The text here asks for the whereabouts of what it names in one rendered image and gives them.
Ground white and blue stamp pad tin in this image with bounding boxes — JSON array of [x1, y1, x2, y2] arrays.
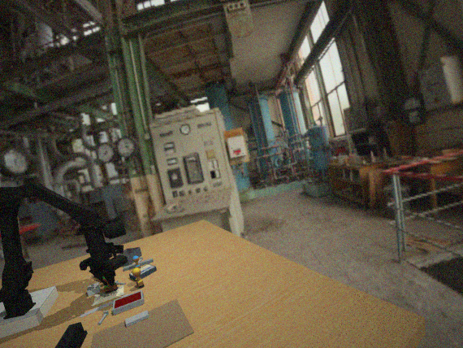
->
[[129, 264, 157, 281]]

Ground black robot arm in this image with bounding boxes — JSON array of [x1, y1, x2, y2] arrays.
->
[[0, 183, 126, 320]]

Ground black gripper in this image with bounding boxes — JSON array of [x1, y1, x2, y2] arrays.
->
[[80, 241, 128, 286]]

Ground blue-handled rubber stamp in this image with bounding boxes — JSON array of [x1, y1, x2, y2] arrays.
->
[[132, 256, 141, 268]]

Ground cream paper card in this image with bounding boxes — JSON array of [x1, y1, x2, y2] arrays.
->
[[91, 285, 124, 306]]

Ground yellow rubber stamp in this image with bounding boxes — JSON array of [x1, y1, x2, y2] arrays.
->
[[132, 268, 144, 289]]

